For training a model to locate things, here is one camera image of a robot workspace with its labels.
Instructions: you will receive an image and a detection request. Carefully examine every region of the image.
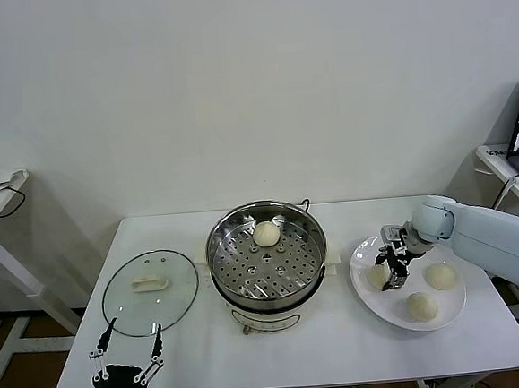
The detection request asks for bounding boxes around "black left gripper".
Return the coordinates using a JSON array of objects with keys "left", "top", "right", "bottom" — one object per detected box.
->
[{"left": 85, "top": 315, "right": 168, "bottom": 388}]

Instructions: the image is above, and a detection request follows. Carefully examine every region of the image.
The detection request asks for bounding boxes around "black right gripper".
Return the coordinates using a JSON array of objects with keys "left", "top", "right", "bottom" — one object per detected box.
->
[{"left": 370, "top": 234, "right": 423, "bottom": 293}]

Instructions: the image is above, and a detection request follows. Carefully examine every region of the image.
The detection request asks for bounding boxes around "white steamed baozi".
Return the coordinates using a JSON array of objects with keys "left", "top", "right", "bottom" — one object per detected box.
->
[
  {"left": 251, "top": 219, "right": 283, "bottom": 248},
  {"left": 421, "top": 262, "right": 458, "bottom": 292},
  {"left": 404, "top": 290, "right": 440, "bottom": 325},
  {"left": 365, "top": 263, "right": 393, "bottom": 292}
]

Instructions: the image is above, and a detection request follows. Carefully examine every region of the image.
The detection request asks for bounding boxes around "round glass pot lid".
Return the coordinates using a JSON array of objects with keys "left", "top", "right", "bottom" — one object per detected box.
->
[{"left": 98, "top": 246, "right": 203, "bottom": 340}]

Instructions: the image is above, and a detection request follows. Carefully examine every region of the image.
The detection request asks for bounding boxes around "stainless steel steamer basket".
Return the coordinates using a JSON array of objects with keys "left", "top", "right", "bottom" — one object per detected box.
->
[{"left": 203, "top": 196, "right": 333, "bottom": 310}]

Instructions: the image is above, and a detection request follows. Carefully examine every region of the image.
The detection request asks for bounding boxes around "white round plate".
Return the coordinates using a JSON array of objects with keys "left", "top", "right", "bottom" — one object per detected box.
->
[{"left": 347, "top": 228, "right": 471, "bottom": 337}]

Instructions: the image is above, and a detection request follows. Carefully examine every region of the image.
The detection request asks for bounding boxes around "white side table with laptop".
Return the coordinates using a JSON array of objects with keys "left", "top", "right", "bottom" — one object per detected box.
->
[{"left": 474, "top": 142, "right": 519, "bottom": 348}]

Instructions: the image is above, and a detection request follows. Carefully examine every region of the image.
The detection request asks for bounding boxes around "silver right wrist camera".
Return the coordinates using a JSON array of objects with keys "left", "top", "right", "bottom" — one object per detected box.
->
[{"left": 378, "top": 224, "right": 409, "bottom": 243}]

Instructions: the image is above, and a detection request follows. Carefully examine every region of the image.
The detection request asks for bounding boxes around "white laptop cable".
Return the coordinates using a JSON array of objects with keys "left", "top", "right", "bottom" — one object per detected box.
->
[{"left": 475, "top": 165, "right": 519, "bottom": 213}]

